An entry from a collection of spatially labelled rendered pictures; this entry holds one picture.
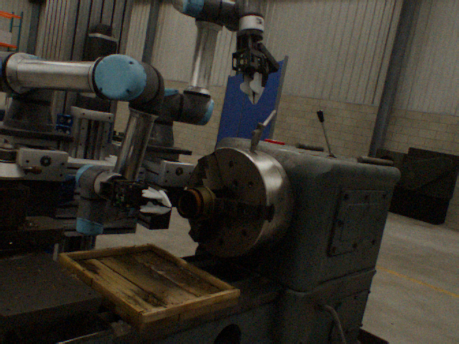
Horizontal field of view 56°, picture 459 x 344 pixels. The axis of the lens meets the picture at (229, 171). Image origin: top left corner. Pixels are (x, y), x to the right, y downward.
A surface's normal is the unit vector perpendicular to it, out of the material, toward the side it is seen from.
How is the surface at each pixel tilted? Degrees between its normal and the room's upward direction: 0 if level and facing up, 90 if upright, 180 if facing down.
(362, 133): 90
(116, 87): 88
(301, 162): 56
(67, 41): 90
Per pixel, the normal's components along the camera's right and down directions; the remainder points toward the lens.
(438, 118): -0.63, -0.03
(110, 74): -0.16, 0.07
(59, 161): 0.66, 0.21
